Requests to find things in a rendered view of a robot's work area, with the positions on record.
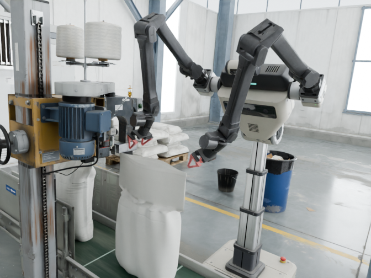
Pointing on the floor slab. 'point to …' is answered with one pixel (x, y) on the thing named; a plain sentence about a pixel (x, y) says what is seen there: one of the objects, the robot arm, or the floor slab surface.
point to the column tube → (28, 244)
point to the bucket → (227, 179)
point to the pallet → (157, 159)
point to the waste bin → (277, 181)
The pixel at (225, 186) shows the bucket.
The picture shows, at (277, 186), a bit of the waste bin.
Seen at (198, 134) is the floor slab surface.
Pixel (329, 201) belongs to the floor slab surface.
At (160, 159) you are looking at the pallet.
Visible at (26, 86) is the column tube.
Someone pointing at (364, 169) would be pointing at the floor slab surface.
